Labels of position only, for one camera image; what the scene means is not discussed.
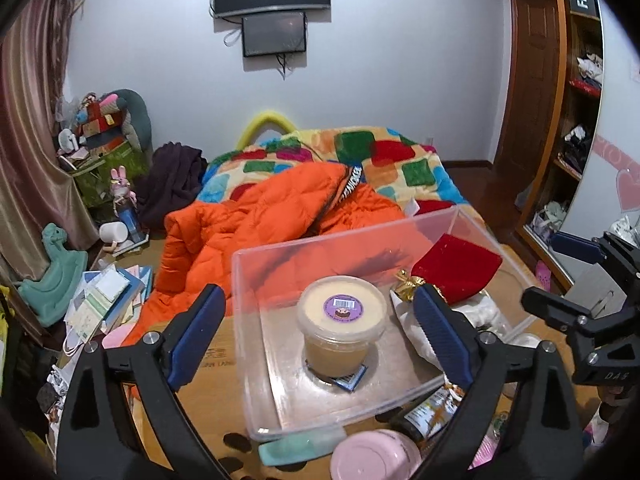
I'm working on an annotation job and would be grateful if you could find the red velvet pouch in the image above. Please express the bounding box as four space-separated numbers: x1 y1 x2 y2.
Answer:
410 234 502 306

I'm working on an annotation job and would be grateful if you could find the white drawstring cloth bag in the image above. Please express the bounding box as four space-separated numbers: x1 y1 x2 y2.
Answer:
389 286 516 366

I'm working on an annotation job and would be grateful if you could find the dark purple cloth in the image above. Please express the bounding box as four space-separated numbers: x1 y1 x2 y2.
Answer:
134 142 207 232

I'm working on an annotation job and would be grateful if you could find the teal dinosaur plush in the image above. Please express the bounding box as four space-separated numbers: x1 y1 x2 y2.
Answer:
17 223 88 328

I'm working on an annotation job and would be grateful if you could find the beige lidded plastic tub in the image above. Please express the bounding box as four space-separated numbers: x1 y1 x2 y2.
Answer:
296 275 388 379

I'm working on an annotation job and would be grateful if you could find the small black wall monitor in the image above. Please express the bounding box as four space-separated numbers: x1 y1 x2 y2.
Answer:
242 11 307 58

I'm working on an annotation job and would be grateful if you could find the pink round jar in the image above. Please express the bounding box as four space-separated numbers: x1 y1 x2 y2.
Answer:
330 429 422 480

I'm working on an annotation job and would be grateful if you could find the pink bunny doll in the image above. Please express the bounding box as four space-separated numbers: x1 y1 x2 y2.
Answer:
111 165 137 208

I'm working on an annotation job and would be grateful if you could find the pink striped curtain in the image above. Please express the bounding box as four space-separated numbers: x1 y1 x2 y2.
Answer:
1 0 98 280

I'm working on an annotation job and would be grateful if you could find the dark green glass bottle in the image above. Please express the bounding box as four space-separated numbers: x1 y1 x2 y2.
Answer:
390 382 464 443

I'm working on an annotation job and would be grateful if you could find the white mug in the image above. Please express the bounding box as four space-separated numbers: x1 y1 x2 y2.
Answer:
99 221 129 246

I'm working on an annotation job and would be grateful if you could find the wooden shelf cabinet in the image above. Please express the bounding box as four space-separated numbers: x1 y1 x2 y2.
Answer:
495 0 604 289

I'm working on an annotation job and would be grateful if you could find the yellow curved pillow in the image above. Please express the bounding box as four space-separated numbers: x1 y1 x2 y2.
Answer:
235 110 297 151

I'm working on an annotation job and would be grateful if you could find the stack of books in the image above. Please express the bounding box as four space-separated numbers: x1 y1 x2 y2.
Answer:
63 264 153 358

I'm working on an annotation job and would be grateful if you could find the orange puffer jacket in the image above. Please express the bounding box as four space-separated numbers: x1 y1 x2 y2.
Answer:
124 162 405 346

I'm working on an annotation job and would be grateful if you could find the clear plastic storage bin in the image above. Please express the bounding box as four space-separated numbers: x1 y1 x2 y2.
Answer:
231 207 534 441

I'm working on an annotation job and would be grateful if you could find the colourful patchwork blanket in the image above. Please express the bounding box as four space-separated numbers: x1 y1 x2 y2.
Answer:
198 126 482 220

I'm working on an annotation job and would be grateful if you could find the grey plush cushion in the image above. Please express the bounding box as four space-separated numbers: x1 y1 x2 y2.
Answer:
100 89 152 152

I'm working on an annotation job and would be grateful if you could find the pink croc shoe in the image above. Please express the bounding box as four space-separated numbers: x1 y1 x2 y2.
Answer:
535 261 552 292

